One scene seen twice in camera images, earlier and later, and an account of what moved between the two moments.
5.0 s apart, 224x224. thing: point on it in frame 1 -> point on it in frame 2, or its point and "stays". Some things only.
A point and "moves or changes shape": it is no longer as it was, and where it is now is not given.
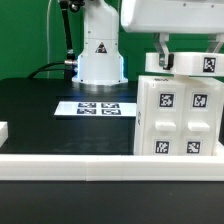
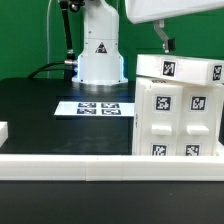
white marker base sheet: x=102 y=109 stays
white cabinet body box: x=177 y=115 stays
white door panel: x=200 y=118 stays
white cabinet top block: x=188 y=63 moves or changes shape
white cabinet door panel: x=165 y=118 stays
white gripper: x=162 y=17 -> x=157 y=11
